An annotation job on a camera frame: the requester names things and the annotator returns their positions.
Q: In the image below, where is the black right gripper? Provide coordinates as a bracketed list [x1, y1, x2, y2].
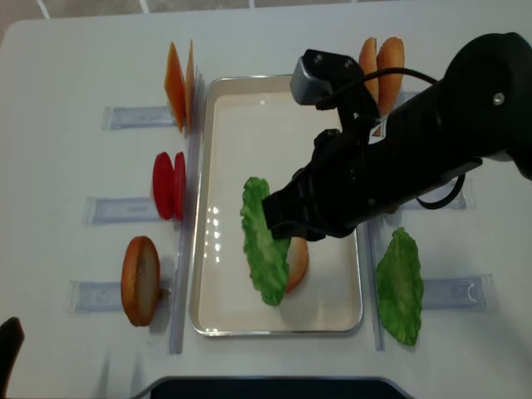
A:
[262, 95, 380, 241]

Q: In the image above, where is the green lettuce leaf carried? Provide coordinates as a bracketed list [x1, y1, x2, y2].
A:
[240, 176, 290, 306]

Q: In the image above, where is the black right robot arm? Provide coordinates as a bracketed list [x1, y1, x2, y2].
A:
[263, 32, 531, 241]

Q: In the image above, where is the dark robot base bottom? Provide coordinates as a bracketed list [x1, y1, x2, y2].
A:
[142, 377, 410, 398]

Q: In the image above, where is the bread slice on tray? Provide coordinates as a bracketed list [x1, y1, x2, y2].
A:
[285, 237, 309, 293]

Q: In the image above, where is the right red tomato slice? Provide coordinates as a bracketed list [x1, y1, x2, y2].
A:
[174, 152, 186, 220]

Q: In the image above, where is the red tomato slice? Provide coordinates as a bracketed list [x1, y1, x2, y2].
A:
[152, 152, 174, 219]
[174, 152, 186, 220]

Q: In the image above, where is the green lettuce leaf in rack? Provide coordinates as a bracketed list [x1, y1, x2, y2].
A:
[376, 227, 424, 346]

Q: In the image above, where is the left red tomato slice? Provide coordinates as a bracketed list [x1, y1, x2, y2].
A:
[152, 152, 174, 219]

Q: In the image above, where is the upright bread slice left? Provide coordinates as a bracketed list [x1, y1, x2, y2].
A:
[121, 236, 160, 327]

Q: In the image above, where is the right orange cheese slice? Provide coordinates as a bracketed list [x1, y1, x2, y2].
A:
[185, 42, 195, 133]

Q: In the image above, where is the orange cheese slice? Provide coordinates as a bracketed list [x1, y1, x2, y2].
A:
[185, 42, 195, 133]
[164, 42, 186, 132]

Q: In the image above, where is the left orange cheese slice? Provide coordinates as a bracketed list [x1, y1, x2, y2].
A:
[164, 42, 186, 132]

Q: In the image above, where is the white metal tray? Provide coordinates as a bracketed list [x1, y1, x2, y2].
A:
[190, 76, 362, 337]

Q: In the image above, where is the left bun half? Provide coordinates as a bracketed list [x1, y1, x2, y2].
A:
[358, 37, 379, 103]

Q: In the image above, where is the bun half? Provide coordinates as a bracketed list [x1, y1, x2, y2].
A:
[358, 37, 379, 103]
[377, 37, 405, 116]

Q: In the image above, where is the right bun half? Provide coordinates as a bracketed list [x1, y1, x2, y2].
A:
[377, 37, 405, 116]

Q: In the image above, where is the clear right acrylic rack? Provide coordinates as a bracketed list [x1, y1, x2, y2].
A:
[351, 57, 499, 352]

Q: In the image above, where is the clear acrylic rack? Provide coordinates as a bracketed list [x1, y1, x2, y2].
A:
[68, 71, 205, 354]
[351, 57, 499, 352]

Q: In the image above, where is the clear left acrylic rack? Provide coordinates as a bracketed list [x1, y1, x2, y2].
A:
[68, 71, 205, 354]

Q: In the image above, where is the black object at left edge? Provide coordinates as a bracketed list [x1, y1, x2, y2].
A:
[0, 317, 25, 398]

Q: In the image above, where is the black camera cable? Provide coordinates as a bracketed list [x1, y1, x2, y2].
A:
[316, 67, 466, 210]

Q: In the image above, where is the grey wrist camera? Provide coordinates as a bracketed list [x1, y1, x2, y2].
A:
[290, 49, 363, 106]

